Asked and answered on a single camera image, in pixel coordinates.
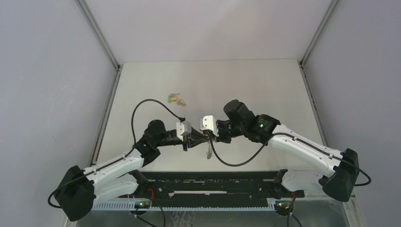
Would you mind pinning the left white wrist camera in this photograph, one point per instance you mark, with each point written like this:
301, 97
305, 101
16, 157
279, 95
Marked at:
183, 129

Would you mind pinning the right aluminium frame post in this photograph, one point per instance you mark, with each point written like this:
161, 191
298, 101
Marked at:
304, 61

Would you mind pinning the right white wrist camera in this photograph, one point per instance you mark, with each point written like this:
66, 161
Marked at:
209, 123

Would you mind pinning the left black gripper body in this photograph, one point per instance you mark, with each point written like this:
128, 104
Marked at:
185, 143

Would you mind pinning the metal chain keyring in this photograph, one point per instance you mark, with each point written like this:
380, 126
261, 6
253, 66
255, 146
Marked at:
209, 146

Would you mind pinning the aluminium frame post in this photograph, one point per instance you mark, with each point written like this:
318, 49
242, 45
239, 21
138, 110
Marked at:
304, 61
100, 37

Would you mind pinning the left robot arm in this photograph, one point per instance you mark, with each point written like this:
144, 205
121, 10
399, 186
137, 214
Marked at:
82, 189

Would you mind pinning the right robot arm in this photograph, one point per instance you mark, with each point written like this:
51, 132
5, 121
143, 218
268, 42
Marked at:
333, 172

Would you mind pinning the white toothed cable strip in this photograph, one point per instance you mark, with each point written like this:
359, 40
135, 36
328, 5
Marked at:
145, 205

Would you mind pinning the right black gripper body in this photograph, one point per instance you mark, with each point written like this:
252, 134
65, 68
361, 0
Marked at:
225, 132

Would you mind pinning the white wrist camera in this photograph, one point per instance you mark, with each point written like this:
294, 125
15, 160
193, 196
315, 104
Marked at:
209, 123
183, 129

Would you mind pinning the left aluminium frame post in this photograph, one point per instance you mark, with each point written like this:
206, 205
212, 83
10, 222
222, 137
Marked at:
100, 37

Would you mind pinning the orange tagged key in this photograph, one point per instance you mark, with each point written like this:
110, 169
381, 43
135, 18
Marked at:
180, 102

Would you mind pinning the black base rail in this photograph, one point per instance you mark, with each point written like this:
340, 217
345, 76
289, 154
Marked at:
208, 188

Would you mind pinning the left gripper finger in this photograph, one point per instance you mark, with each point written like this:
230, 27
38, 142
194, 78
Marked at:
197, 135
194, 142

